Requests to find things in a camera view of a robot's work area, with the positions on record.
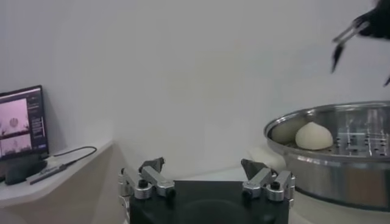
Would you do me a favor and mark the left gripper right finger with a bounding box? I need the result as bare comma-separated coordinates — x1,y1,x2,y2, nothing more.
240,158,297,203

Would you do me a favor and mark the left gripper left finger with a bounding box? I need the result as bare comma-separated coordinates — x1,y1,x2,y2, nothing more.
118,156,177,201

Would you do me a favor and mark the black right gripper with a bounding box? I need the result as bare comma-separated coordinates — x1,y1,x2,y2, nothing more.
330,0,390,88

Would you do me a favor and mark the white steamed baozi bun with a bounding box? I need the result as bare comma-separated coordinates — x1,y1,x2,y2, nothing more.
294,121,334,151

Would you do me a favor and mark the perforated steel steamer basket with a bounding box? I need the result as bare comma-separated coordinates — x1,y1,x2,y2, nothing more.
263,101,390,212

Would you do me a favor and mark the grey usb hub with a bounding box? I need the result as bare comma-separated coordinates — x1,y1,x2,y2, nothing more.
29,163,77,186

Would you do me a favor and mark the white side desk with mouse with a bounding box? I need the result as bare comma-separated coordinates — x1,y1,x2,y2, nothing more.
0,139,122,224

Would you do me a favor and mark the black laptop with lit screen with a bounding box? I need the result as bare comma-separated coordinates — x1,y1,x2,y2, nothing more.
0,85,49,180

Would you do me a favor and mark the thin black hub cable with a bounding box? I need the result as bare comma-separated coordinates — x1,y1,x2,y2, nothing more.
45,145,98,167

